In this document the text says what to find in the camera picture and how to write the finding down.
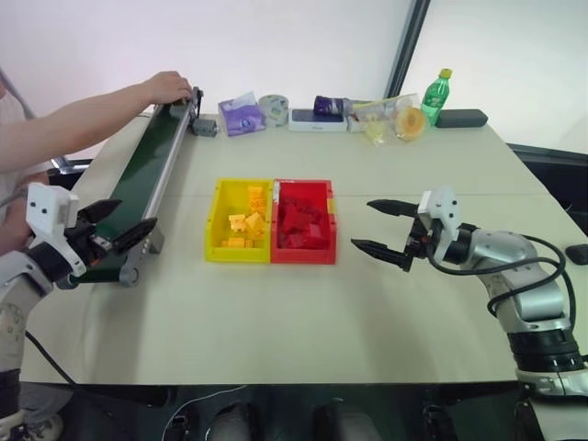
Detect dark rounded shape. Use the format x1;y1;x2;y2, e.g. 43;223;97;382
212;401;256;441

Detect green conveyor belt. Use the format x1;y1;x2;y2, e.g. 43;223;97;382
73;85;206;288

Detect black oblong case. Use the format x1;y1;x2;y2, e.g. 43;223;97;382
435;108;490;130

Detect red toy block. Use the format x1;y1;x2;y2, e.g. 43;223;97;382
277;206;311;238
305;222;330;247

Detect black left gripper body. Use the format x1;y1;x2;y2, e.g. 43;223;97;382
65;215;115;268

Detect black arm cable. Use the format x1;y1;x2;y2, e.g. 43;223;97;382
24;329;78;386
426;233;578;323

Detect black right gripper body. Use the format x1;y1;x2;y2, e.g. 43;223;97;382
404;212;438;259

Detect black computer mouse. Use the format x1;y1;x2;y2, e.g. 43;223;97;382
564;243;588;266

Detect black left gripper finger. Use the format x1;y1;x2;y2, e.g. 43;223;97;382
111;217;159;254
80;198;124;223

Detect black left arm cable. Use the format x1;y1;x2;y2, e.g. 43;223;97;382
24;329;78;386

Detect thin white cable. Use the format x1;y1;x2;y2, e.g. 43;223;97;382
160;388;250;441

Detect purple tissue pack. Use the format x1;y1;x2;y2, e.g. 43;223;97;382
217;90;267;138

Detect white sneaker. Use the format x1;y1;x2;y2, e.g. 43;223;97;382
22;413;64;441

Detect red plastic bin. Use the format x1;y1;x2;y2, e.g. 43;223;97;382
269;178;339;266

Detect orange tape roll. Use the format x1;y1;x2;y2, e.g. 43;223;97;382
393;106;428;143

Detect dark window frame post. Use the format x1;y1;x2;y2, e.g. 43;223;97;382
382;0;434;98

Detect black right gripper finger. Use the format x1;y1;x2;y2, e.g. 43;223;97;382
366;198;422;220
350;237;413;274

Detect person's bare hand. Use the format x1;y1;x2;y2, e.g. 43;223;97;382
142;70;195;106

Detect purple crumpled bag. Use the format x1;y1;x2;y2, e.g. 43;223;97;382
313;95;353;117

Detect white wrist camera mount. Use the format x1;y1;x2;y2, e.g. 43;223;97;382
26;182;88;277
416;185;461;266

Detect white flat box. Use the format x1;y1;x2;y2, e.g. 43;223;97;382
288;107;348;134

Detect yellow plastic bin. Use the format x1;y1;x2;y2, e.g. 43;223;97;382
203;177;276;265

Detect green plastic bottle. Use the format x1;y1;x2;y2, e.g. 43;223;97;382
419;68;454;128

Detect black side table edge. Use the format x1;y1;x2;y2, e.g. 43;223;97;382
504;142;588;167

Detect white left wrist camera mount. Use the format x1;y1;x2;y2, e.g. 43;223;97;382
26;182;88;277

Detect grey tape roll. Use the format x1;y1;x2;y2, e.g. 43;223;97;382
257;93;292;128

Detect clear plastic bag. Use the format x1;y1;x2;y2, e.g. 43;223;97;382
345;92;422;149

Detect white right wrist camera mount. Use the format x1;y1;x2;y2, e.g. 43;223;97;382
416;185;461;266

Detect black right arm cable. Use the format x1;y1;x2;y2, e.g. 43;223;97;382
426;233;578;323

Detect pale yellow small parts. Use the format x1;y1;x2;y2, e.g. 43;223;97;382
364;116;390;149

